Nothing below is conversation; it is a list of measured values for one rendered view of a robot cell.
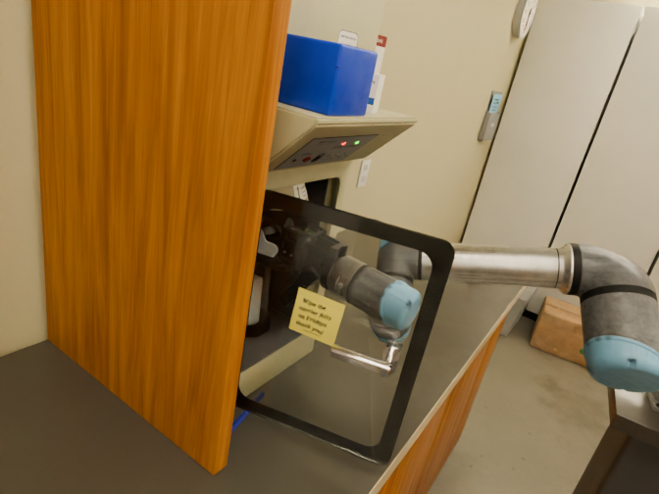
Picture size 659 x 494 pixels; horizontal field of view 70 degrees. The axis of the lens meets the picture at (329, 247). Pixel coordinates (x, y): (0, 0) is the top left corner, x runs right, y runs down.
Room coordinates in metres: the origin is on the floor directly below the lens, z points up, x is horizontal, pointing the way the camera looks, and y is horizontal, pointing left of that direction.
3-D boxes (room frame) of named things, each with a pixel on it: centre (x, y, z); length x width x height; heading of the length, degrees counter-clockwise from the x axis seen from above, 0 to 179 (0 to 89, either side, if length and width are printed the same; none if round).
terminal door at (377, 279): (0.62, -0.02, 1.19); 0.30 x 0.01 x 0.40; 76
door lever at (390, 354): (0.57, -0.08, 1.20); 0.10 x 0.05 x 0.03; 76
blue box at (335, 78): (0.70, 0.05, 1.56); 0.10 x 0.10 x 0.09; 60
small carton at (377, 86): (0.81, 0.00, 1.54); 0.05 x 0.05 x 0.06; 78
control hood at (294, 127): (0.77, 0.02, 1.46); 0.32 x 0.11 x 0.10; 150
